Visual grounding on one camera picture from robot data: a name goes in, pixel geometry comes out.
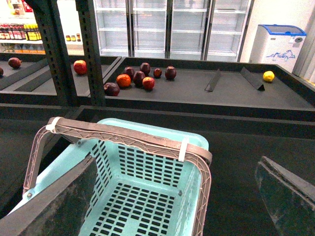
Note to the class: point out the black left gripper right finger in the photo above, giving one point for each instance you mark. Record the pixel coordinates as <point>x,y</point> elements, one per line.
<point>289,200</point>

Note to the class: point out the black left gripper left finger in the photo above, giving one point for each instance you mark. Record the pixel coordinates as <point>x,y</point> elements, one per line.
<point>59,210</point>

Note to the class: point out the turquoise plastic shopping basket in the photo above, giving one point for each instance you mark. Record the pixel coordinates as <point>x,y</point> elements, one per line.
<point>137,186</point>

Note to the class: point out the dark red apple front left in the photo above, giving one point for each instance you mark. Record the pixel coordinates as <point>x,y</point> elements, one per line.
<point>111,89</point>

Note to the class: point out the red yellow apple in pile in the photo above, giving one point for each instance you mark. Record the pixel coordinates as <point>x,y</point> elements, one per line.
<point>148,83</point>

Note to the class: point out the dark red apple back left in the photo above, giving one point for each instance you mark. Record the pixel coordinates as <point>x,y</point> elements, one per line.
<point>129,71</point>

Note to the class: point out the dark red apple centre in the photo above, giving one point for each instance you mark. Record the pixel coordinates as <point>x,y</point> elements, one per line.
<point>138,78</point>

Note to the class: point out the dark red apple back top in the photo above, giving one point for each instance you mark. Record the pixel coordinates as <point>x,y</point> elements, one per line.
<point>145,68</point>

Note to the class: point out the small dark red apple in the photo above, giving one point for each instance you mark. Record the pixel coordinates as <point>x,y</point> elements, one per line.
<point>157,73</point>

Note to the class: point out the dark red apple right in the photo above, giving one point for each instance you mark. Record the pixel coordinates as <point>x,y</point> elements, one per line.
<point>170,73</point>

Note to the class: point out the black divider right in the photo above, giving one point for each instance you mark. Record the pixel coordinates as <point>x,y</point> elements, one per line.
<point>256,83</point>

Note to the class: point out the black divider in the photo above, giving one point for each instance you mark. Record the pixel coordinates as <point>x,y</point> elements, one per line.
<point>256,83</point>
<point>213,81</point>

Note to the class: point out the yellow lemon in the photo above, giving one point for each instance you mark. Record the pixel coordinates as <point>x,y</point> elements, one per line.
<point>268,76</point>

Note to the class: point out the black divider left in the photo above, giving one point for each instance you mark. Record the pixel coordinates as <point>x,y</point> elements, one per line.
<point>213,81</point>

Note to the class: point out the orange fruit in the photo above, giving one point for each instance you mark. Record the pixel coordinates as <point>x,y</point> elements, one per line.
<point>123,80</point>

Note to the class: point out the dark red fruit far left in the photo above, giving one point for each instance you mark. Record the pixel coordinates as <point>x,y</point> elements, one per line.
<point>14,63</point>

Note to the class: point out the white blue chest freezer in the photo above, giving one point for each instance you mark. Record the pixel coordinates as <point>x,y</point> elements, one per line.
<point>277,44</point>

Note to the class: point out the shelf of sauce bottles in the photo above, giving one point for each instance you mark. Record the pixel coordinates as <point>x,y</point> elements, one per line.
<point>20,38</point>

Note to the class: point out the glass door display fridge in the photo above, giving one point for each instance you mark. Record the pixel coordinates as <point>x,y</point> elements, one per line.
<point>211,30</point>

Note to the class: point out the red apple behind post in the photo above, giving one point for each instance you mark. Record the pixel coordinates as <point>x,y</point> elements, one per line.
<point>80,67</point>

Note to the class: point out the black perforated post left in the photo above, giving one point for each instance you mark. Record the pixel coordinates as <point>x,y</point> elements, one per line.
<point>47,16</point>

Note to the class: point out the black perforated post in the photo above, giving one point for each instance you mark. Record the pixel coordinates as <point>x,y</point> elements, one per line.
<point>47,16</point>
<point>86,13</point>

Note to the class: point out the black perforated post right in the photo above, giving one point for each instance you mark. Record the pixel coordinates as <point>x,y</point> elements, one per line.
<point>86,13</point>

